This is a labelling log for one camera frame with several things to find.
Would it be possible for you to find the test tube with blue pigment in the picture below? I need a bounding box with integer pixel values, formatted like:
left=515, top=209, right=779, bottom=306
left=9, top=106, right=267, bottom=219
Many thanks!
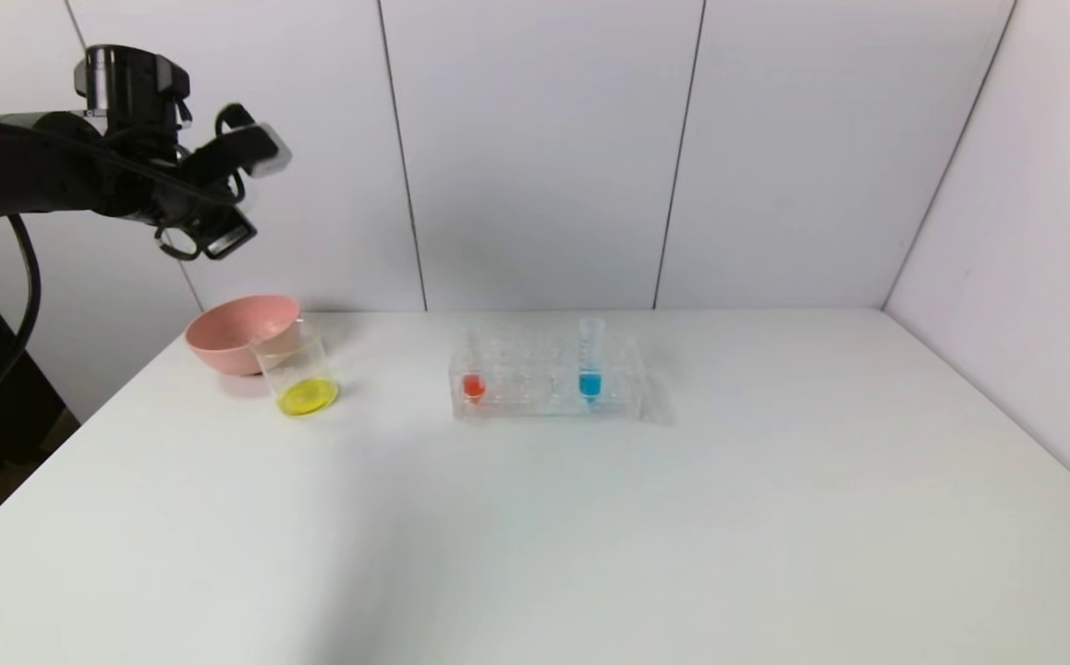
left=578, top=318, right=606, bottom=405

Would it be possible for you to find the clear acrylic test tube rack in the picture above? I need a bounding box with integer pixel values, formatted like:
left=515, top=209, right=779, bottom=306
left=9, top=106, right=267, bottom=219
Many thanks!
left=449, top=328, right=648, bottom=423

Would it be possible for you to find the test tube with red pigment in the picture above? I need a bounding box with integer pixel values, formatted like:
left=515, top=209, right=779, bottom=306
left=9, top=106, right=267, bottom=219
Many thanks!
left=459, top=323, right=488, bottom=405

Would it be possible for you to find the clear glass beaker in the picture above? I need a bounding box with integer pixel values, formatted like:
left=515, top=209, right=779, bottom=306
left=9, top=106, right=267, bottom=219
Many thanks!
left=251, top=319, right=341, bottom=417

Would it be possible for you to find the pink plastic bowl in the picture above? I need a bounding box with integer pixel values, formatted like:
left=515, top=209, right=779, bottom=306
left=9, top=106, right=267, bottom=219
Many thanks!
left=185, top=295, right=303, bottom=377

